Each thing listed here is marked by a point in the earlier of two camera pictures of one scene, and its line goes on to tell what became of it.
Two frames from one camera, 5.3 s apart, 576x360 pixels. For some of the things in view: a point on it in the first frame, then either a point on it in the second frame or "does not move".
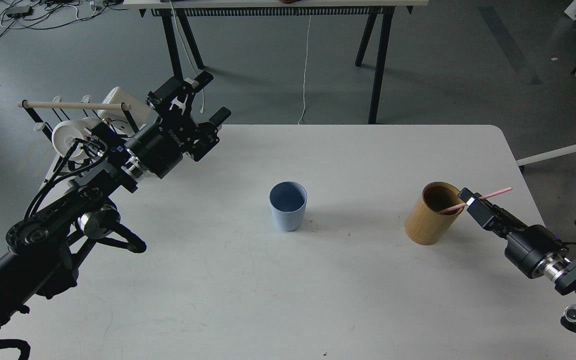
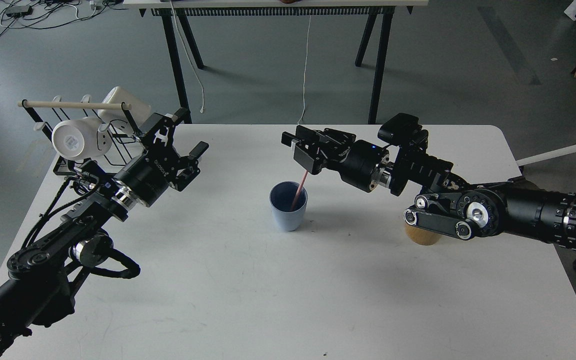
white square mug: x=144 y=115 does not move
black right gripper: x=525 y=246 to x=366 y=166
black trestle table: x=176 y=15 does not move
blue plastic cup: x=288 y=200 does not move
